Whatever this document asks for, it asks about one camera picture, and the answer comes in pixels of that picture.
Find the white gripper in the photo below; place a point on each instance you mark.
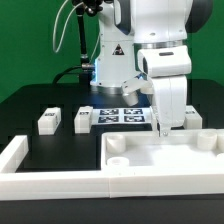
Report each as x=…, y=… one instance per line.
x=162, y=76

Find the white desk tabletop tray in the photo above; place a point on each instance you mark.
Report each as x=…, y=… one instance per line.
x=180, y=149

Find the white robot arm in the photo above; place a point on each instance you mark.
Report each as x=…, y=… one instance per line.
x=127, y=26

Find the marker tag sheet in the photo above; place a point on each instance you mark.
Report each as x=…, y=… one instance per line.
x=121, y=116

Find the white front fence bar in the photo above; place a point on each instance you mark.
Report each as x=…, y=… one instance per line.
x=110, y=184

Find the white fence bar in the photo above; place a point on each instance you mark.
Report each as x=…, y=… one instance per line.
x=14, y=153
x=110, y=184

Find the white left fence bar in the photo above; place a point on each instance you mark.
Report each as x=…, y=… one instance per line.
x=14, y=153

